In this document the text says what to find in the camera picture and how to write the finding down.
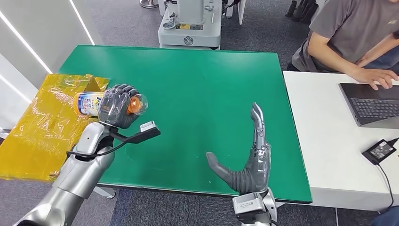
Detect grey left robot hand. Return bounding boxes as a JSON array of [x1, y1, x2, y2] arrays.
[[97, 84, 142, 129]]

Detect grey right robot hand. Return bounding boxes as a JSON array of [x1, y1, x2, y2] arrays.
[[206, 102, 272, 194]]

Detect orange bottle with clear cap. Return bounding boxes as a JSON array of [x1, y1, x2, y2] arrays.
[[74, 91, 149, 118]]

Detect yellow tape-wrapped cardboard box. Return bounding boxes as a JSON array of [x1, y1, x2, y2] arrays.
[[0, 73, 110, 182]]

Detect white table foot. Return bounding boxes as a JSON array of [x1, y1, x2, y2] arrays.
[[93, 186, 117, 199]]

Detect grey white machine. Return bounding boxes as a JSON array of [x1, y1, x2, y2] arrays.
[[158, 0, 223, 50]]

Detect black power adapter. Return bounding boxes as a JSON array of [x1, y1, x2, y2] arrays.
[[362, 139, 398, 166]]

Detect dark grey laptop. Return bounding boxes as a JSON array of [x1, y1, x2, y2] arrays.
[[339, 82, 399, 130]]

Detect dark blue cloth item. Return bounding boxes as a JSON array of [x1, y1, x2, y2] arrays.
[[371, 206, 399, 226]]

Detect person's right hand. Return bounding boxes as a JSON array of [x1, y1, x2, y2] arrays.
[[352, 68, 399, 91]]

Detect black objects on floor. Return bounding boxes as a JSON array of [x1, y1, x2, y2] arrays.
[[285, 0, 320, 24]]

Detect person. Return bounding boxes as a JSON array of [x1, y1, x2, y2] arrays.
[[287, 0, 399, 91]]

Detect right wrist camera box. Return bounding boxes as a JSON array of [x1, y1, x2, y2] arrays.
[[232, 192, 266, 225]]

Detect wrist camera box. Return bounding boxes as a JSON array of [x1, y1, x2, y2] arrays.
[[109, 121, 161, 145], [232, 192, 266, 225]]

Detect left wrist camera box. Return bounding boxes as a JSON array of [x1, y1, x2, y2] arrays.
[[109, 121, 161, 145]]

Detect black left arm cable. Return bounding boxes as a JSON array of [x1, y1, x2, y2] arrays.
[[66, 142, 126, 159]]

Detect black adapter cable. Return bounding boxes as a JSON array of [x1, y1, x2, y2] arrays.
[[376, 163, 395, 215]]

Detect white frame posts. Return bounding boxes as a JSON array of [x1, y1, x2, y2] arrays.
[[226, 0, 247, 25]]

